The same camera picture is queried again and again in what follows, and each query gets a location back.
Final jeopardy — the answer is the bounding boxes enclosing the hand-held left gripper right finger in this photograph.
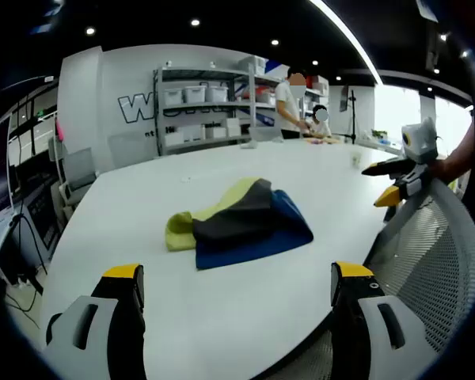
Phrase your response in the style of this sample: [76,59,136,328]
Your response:
[330,260,431,380]

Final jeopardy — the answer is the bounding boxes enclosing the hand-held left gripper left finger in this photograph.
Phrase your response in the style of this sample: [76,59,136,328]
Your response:
[45,263,146,380]

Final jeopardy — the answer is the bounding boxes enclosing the yellow grey blue garment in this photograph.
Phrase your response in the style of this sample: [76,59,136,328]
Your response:
[165,177,314,271]

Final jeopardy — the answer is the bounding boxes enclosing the black tripod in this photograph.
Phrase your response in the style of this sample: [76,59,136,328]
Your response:
[342,89,361,144]

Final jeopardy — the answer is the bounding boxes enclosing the grey mesh office chair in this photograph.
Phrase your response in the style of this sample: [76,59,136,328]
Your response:
[276,177,475,380]

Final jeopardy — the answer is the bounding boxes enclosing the ceiling light strip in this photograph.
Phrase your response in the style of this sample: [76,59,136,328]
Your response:
[310,0,385,85]

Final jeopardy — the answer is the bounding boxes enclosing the grey metal shelving unit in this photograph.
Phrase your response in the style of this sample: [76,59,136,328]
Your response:
[153,65,257,156]
[247,55,329,130]

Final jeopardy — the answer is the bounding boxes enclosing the group of white storage bins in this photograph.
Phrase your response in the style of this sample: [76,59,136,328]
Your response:
[161,83,242,147]

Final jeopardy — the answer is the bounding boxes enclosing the ceiling spotlights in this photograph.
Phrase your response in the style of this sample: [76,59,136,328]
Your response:
[85,17,472,78]

